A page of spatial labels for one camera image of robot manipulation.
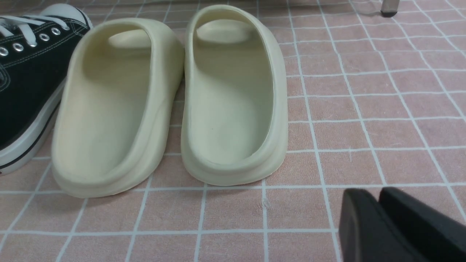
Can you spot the right cream foam slipper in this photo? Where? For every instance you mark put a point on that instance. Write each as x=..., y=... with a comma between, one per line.
x=235, y=119

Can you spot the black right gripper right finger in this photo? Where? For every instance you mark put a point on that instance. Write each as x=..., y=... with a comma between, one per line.
x=436, y=236

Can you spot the pink checkered tablecloth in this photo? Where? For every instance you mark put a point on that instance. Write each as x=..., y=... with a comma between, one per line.
x=372, y=102

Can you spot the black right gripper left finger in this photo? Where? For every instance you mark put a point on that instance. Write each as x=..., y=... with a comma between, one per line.
x=367, y=234

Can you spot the black canvas sneaker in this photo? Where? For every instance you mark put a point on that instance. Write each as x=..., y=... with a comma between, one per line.
x=35, y=51

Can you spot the chrome metal shoe rack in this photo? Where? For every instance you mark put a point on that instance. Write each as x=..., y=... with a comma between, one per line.
x=389, y=8

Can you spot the cream foam slipper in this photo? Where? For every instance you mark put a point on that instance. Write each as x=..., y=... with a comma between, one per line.
x=113, y=122
x=235, y=119

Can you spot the left cream foam slipper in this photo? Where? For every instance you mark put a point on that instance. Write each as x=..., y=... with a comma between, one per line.
x=113, y=122

